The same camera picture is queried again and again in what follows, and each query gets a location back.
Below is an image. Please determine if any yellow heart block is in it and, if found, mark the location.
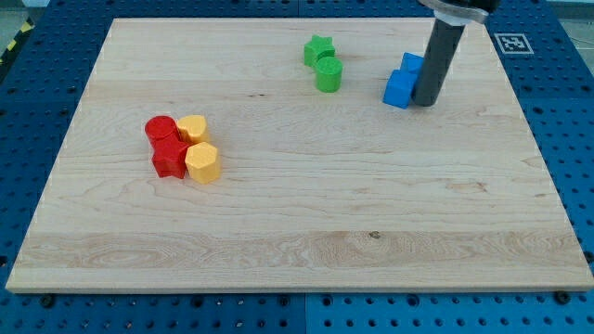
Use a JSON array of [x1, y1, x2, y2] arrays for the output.
[[176, 115, 210, 145]]

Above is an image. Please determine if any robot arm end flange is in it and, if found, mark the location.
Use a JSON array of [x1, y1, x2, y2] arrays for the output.
[[418, 0, 501, 26]]

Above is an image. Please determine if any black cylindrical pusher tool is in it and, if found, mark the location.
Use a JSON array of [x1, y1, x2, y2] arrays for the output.
[[411, 19, 465, 107]]

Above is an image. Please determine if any blue triangle block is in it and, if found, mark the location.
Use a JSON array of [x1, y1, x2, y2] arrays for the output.
[[400, 52, 424, 75]]

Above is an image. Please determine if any black yellow hazard tape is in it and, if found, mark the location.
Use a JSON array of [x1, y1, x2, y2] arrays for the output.
[[1, 18, 35, 67]]

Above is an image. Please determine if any red star block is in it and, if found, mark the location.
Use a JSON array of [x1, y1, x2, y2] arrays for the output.
[[151, 136, 189, 179]]

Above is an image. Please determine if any red cylinder block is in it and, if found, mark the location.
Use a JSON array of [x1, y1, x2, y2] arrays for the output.
[[144, 115, 179, 148]]

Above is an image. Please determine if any green star block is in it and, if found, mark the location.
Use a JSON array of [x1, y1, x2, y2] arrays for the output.
[[303, 34, 336, 68]]

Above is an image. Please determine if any white fiducial marker tag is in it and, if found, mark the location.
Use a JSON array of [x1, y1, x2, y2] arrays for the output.
[[495, 32, 534, 55]]

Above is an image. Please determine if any yellow hexagon block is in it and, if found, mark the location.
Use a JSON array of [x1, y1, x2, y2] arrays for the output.
[[185, 142, 222, 184]]

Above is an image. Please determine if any wooden board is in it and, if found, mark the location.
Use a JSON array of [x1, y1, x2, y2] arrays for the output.
[[6, 19, 593, 294]]

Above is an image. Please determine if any green cylinder block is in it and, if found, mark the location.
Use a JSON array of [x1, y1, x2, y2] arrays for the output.
[[314, 57, 343, 93]]

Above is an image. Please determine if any blue cube block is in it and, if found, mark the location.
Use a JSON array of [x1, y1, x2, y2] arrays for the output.
[[382, 70, 417, 109]]

